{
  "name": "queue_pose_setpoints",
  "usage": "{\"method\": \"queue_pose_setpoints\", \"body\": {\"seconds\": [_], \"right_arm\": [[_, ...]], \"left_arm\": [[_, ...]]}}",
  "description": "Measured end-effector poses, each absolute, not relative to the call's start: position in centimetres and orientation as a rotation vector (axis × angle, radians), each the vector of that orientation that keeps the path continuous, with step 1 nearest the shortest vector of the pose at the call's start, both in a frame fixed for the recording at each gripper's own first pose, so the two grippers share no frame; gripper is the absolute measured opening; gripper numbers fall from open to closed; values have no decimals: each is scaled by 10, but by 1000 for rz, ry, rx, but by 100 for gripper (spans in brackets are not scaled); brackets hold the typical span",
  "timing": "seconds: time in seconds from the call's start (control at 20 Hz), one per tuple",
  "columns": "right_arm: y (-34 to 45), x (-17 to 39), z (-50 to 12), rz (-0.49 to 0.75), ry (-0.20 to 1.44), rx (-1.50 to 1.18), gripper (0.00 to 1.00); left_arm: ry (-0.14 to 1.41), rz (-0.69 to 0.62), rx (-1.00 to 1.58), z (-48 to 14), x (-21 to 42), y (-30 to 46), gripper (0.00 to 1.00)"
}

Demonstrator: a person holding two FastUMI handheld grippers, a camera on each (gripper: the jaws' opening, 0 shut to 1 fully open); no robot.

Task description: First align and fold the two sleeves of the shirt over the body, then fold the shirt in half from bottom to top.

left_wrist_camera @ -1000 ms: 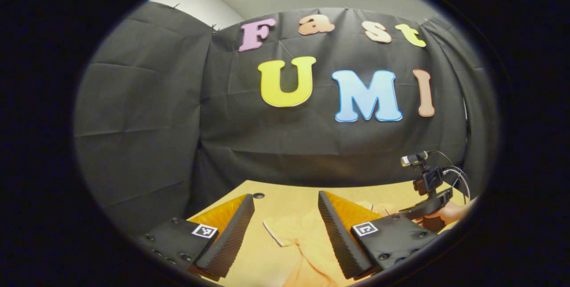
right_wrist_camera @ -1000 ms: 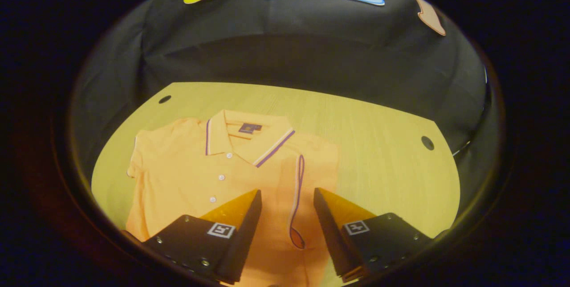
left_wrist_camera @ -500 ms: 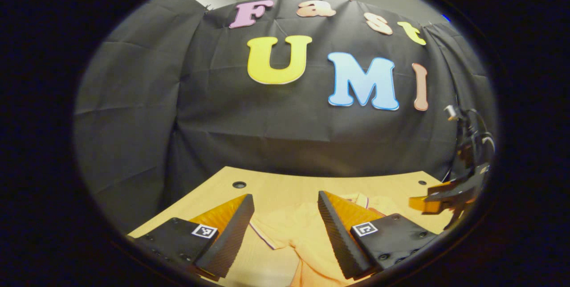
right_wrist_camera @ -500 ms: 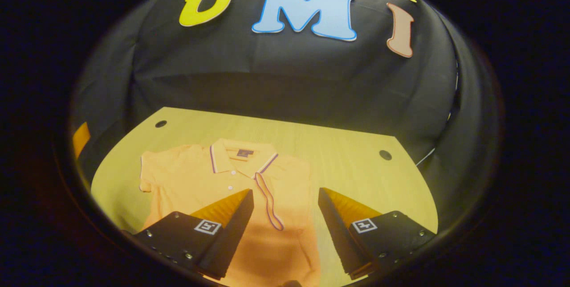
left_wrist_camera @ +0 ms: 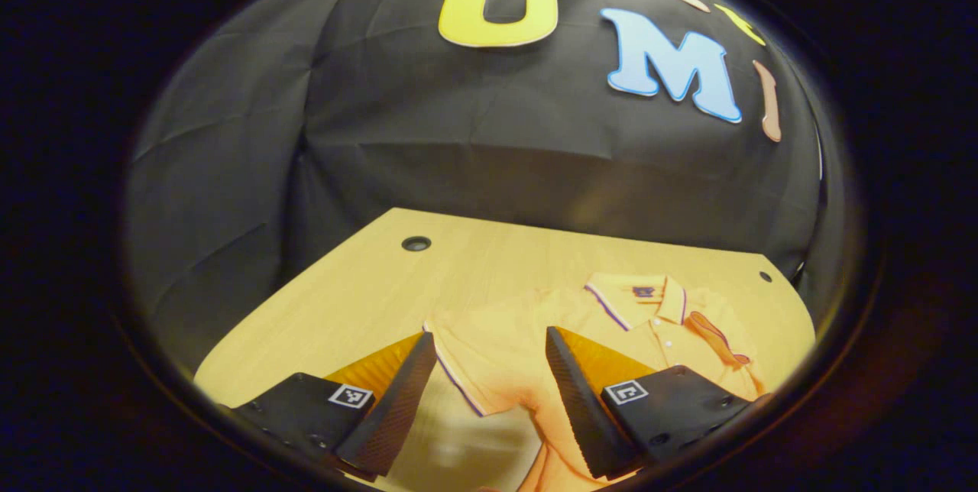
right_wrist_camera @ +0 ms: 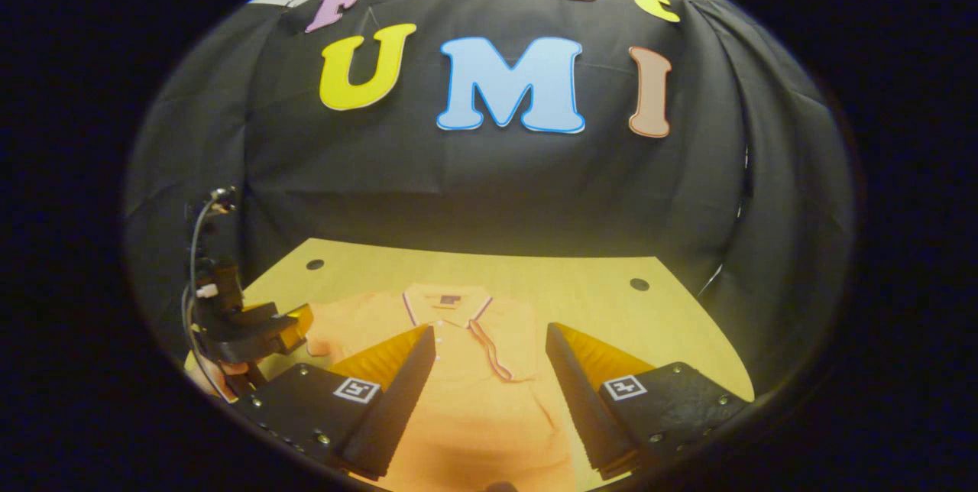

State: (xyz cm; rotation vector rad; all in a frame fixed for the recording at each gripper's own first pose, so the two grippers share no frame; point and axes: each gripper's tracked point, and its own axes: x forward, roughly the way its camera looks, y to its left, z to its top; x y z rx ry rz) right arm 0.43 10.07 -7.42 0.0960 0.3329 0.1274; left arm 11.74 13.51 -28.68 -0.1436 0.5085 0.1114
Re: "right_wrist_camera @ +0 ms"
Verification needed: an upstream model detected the orange T-shirt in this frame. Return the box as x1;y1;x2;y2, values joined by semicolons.
304;283;585;492

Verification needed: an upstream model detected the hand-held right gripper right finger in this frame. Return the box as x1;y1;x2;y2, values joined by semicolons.
545;322;753;481

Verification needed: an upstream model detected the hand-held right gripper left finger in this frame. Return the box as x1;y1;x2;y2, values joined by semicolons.
235;324;438;480

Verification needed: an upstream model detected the black backdrop cloth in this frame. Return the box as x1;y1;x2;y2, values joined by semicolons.
126;0;855;401

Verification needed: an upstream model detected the thin gripper cable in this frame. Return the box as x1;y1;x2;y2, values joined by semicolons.
182;185;239;393

